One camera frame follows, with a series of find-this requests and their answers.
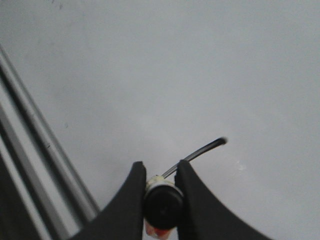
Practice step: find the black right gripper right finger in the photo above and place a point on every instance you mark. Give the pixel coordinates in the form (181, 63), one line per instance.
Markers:
(205, 217)

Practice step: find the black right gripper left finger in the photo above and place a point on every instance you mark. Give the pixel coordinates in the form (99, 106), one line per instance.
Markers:
(122, 218)

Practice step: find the white whiteboard marker pen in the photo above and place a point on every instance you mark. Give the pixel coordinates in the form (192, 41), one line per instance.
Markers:
(163, 203)

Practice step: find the orange round magnet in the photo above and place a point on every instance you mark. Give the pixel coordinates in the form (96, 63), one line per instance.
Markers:
(157, 233)

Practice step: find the white whiteboard with aluminium frame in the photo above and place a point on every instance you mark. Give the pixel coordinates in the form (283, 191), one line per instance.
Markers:
(120, 81)

